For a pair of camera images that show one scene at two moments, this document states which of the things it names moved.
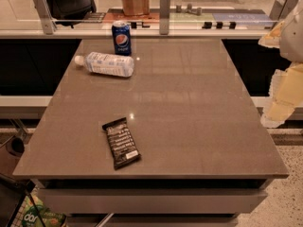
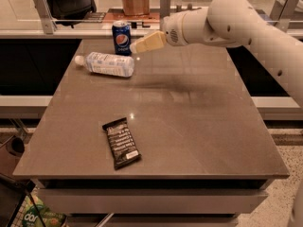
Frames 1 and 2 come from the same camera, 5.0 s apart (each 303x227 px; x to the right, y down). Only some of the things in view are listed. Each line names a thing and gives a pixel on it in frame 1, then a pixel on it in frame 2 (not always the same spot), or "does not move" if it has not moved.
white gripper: (293, 35) → (171, 32)
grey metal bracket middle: (165, 4) does not move
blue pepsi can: (121, 37) does not move
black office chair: (67, 4) does not move
